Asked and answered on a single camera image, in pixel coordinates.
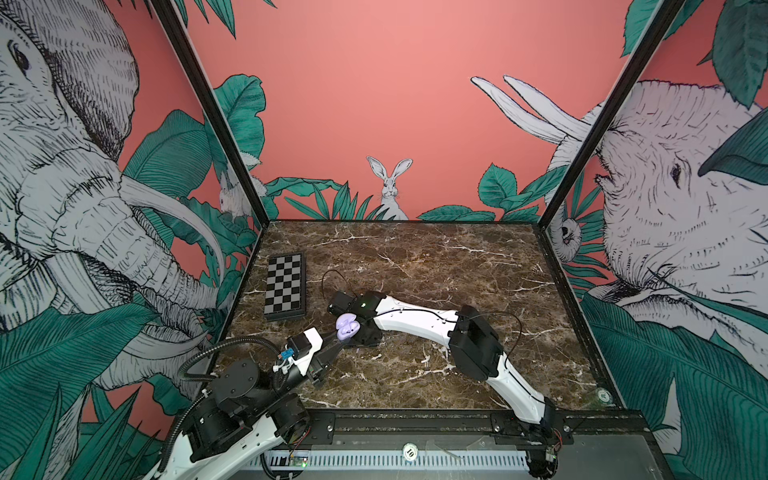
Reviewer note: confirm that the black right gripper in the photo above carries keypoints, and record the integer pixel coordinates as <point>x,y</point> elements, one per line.
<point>373,342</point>

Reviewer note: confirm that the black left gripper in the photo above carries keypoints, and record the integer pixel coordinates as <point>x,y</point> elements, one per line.
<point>322,361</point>

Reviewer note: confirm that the purple earbud charging case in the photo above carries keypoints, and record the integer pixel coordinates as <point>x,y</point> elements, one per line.
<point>347,326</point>

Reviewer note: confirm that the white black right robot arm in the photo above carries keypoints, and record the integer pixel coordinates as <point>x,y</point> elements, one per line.
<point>473,344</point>

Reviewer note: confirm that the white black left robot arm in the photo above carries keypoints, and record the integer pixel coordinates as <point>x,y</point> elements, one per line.
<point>246,410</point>

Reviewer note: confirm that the black white chessboard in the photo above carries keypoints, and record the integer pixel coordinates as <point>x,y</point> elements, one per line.
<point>286,291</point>

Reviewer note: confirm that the white perforated vent strip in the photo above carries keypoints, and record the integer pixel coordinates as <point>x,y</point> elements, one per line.
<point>380,460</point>

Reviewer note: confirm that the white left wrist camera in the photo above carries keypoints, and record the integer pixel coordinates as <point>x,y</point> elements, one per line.
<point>299,352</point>

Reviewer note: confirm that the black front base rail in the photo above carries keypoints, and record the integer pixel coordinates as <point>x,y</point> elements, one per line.
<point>566,429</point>

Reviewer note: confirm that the black left corner post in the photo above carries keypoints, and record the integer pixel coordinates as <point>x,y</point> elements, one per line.
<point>175,31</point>

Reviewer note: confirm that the black corner post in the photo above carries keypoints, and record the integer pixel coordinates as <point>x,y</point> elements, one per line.
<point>658,25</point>
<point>175,31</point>

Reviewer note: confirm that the black right corner post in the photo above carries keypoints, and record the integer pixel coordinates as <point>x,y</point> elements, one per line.
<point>658,25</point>

